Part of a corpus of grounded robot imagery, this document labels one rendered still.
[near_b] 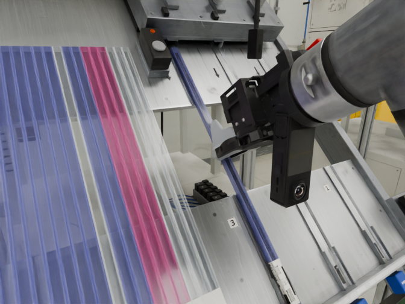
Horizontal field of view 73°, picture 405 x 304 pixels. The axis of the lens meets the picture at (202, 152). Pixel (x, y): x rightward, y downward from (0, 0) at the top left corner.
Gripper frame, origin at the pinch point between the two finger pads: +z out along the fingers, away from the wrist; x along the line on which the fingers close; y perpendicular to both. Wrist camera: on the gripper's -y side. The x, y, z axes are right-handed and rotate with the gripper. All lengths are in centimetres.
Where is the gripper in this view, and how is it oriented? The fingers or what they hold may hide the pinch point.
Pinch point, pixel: (224, 157)
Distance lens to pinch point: 45.8
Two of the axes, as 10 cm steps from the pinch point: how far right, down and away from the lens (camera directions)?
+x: -8.6, 1.7, -4.8
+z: -4.3, 2.6, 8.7
